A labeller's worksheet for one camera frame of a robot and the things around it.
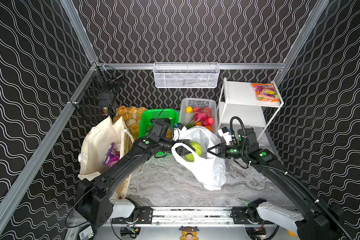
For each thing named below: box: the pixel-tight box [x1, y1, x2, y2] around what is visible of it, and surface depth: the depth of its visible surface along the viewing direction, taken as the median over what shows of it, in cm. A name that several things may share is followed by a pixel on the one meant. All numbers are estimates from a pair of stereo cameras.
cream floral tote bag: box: [78, 116, 135, 200], surface depth 77 cm
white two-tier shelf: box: [217, 77, 285, 140], surface depth 83 cm
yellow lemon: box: [185, 106, 193, 114], surface depth 119 cm
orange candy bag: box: [252, 83, 280, 103], surface depth 82 cm
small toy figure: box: [179, 225, 200, 240], surface depth 70 cm
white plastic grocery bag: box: [171, 125, 227, 191], surface depth 69 cm
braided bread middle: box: [113, 105, 146, 139], surface depth 116 cm
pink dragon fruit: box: [193, 107, 211, 124], surface depth 106 cm
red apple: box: [205, 117, 215, 126], surface depth 105 cm
